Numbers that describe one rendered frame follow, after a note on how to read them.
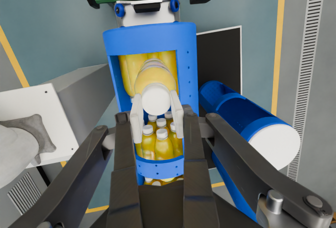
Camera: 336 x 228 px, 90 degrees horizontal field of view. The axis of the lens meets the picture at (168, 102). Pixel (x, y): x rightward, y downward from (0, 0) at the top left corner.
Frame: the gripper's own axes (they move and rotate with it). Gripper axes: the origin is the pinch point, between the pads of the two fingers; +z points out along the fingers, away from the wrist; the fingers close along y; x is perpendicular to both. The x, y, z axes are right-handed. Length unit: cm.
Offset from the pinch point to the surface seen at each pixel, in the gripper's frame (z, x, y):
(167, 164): 25.7, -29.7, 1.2
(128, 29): 26.6, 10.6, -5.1
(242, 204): 68, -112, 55
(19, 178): 118, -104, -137
